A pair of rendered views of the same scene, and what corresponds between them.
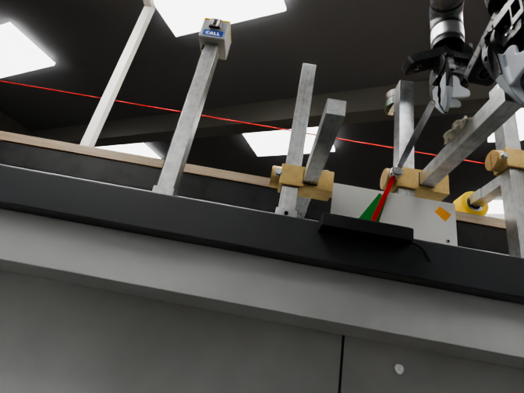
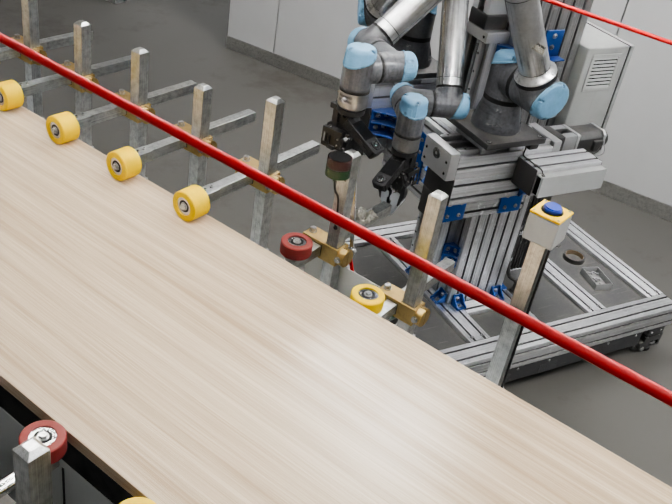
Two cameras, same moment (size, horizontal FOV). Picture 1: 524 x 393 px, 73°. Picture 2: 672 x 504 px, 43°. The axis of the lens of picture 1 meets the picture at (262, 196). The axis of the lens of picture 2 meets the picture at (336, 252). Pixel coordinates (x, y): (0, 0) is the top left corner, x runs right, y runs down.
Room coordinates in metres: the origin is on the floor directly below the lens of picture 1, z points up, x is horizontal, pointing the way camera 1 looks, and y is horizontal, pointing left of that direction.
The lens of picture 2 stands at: (2.27, 0.61, 2.05)
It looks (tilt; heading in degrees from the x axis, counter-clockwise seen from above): 33 degrees down; 210
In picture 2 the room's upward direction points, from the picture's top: 10 degrees clockwise
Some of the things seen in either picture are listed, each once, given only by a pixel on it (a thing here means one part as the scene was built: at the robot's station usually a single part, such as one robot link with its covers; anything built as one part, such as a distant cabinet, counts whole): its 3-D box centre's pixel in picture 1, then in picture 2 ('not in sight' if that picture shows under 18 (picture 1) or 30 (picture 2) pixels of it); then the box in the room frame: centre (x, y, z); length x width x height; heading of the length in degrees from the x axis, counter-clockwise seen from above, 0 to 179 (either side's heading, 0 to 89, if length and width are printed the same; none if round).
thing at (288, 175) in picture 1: (300, 182); (402, 305); (0.69, -0.08, 0.80); 0.13 x 0.06 x 0.05; 88
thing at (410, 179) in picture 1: (412, 184); (326, 248); (0.68, -0.33, 0.85); 0.13 x 0.06 x 0.05; 88
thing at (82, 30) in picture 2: not in sight; (83, 96); (0.64, -1.31, 0.89); 0.03 x 0.03 x 0.48; 88
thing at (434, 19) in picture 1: (445, 16); (359, 68); (0.60, -0.38, 1.30); 0.09 x 0.08 x 0.11; 153
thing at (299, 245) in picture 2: not in sight; (294, 258); (0.79, -0.35, 0.85); 0.08 x 0.08 x 0.11
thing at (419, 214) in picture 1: (393, 214); (343, 282); (0.66, -0.28, 0.75); 0.26 x 0.01 x 0.10; 88
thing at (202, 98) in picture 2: not in sight; (198, 163); (0.66, -0.81, 0.88); 0.03 x 0.03 x 0.48; 88
